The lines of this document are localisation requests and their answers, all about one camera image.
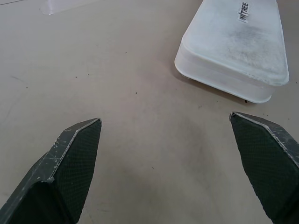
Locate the white plastic container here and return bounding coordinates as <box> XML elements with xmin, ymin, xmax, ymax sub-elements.
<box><xmin>174</xmin><ymin>0</ymin><xmax>290</xmax><ymax>104</ymax></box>

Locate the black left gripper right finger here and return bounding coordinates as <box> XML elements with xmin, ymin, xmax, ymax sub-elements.
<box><xmin>229</xmin><ymin>111</ymin><xmax>299</xmax><ymax>224</ymax></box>

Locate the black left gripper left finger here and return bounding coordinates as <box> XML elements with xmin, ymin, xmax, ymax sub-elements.
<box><xmin>0</xmin><ymin>118</ymin><xmax>103</xmax><ymax>224</ymax></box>

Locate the clear tape patch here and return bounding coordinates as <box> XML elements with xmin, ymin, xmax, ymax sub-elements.
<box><xmin>39</xmin><ymin>0</ymin><xmax>78</xmax><ymax>16</ymax></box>

